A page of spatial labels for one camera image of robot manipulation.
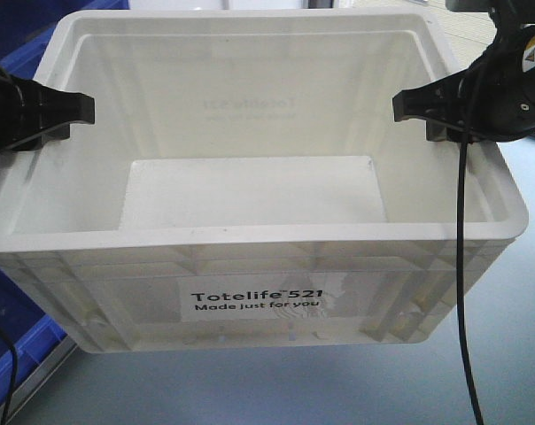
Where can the white Totelife plastic bin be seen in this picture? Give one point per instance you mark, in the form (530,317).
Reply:
(244,183)

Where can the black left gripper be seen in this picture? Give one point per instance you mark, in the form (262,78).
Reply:
(49,112)

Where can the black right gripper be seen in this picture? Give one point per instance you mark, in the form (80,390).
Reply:
(502,82)

